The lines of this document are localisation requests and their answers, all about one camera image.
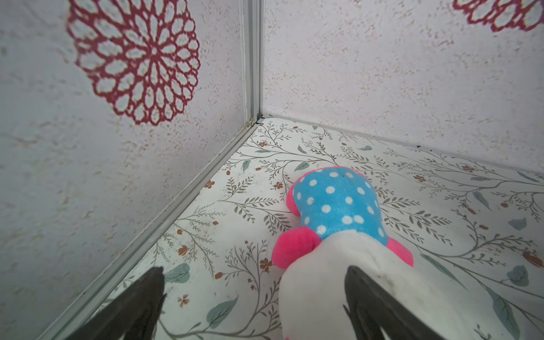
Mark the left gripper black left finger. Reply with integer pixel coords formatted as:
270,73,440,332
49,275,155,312
68,267,166,340

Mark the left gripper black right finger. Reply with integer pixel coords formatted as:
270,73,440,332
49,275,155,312
344,266,443,340

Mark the pink white plush toy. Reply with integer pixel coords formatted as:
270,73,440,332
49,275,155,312
272,167,470,339

